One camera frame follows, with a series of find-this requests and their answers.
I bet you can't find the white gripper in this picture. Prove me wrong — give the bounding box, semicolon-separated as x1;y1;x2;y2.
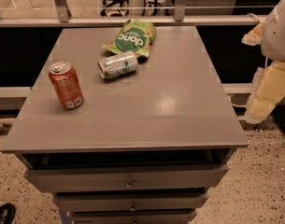
242;0;285;124

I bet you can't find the silver green 7up can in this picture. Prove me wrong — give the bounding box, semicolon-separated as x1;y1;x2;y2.
98;51;138;79

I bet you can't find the orange soda can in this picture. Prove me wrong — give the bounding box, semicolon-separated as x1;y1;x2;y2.
49;62;84;109

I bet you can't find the green snack bag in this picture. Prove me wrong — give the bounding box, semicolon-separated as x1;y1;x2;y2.
103;20;157;58

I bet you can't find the black office chair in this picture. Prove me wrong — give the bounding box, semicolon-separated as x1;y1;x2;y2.
100;0;127;17

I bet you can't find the top grey drawer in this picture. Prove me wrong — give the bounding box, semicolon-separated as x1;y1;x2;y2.
24;164;228;193

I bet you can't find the grey drawer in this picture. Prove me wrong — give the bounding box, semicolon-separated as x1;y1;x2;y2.
24;164;228;193
53;190;208;212
72;209;196;224

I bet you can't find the bottom grey drawer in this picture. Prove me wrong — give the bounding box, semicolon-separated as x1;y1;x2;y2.
72;209;196;224

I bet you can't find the middle grey drawer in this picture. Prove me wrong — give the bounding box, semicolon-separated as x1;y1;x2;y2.
53;190;208;212

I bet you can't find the black shoe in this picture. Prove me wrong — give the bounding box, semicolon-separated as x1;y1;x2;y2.
0;203;16;224

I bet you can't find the white cable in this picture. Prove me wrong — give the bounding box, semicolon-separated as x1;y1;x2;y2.
228;94;249;108

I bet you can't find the metal railing frame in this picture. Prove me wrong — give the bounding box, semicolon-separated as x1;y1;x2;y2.
0;0;276;27

